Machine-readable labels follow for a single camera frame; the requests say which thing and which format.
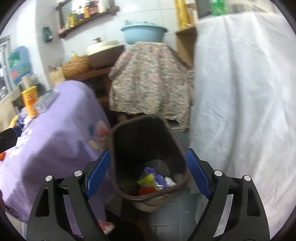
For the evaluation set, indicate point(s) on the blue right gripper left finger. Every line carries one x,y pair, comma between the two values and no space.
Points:
95,172

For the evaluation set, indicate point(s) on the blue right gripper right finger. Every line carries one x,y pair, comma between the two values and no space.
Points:
198,170

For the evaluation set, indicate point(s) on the yellow snack canister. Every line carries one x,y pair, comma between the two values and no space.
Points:
30,97

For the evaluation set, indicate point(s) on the orange foam fruit net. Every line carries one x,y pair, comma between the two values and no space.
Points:
147,190

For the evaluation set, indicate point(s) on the brown plastic trash bin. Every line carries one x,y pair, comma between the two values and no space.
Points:
146,141

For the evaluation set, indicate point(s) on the blue snack wrapper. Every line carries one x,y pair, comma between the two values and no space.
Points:
150,177

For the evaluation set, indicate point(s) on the purple floral tablecloth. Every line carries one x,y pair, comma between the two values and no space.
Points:
58,142

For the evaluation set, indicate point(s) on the white sheet cover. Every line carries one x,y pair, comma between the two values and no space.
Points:
243,112

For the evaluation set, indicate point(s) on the blue water jug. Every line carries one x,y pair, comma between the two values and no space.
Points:
20,64

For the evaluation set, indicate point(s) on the beige utensil holder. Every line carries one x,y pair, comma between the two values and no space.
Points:
56,75

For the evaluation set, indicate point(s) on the woven wicker basin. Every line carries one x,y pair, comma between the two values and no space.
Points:
76,66

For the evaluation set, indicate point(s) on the yellow dish soap bottle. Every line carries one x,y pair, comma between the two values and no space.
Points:
73,55

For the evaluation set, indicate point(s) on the paisley patterned cloth cover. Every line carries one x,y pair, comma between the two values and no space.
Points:
152,78

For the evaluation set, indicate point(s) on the brown box with white lid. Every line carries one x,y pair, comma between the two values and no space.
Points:
104,54

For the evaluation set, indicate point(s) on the light blue plastic basin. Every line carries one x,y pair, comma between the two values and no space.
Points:
143,32

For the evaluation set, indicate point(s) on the dark wooden wall shelf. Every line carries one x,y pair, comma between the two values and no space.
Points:
75,23

